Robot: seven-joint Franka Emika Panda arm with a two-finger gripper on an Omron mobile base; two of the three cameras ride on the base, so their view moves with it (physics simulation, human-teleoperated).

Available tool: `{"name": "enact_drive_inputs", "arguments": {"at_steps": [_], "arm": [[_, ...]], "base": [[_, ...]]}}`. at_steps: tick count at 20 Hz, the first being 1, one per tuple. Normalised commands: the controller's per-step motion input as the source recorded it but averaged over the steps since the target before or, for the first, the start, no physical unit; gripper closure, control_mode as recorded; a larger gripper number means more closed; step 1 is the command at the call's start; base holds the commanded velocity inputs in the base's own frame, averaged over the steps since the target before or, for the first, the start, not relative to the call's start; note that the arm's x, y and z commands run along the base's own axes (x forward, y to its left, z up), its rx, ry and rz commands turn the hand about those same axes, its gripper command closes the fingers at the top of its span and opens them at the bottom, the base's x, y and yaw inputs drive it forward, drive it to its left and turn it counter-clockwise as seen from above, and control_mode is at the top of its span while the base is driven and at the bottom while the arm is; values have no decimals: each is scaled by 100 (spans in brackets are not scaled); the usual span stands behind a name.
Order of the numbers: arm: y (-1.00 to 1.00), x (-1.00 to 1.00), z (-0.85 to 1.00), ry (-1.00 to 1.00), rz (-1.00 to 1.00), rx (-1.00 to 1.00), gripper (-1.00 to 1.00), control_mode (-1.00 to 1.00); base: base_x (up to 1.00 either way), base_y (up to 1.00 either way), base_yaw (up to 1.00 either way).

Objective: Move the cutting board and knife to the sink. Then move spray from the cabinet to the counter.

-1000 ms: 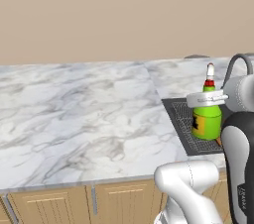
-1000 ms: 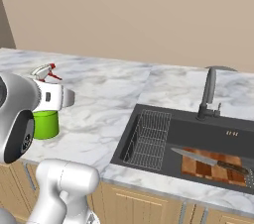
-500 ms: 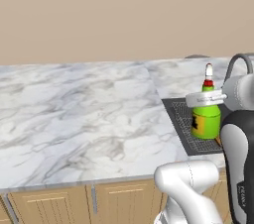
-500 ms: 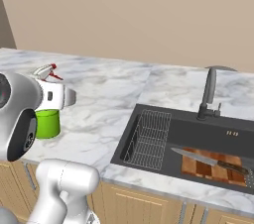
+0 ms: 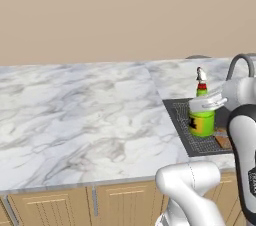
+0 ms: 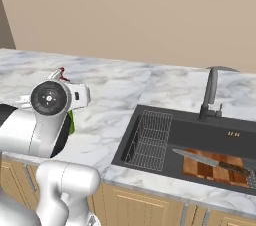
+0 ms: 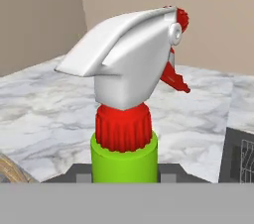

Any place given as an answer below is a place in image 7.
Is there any dark grey hob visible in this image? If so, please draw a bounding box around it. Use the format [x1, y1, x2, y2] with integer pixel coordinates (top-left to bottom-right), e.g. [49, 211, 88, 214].
[217, 126, 254, 184]

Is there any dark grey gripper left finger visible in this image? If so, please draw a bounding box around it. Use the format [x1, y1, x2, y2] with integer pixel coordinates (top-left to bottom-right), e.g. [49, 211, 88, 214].
[43, 163, 93, 184]

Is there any green spray bottle white head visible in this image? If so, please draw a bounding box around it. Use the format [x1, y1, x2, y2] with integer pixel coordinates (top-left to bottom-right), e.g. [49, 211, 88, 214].
[54, 5, 191, 184]

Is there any round wooden board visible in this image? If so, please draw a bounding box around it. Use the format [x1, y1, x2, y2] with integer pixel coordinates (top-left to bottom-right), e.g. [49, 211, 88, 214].
[0, 153, 40, 184]

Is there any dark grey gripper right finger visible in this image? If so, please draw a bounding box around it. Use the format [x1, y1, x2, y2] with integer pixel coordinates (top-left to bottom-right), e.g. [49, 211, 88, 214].
[156, 163, 210, 184]

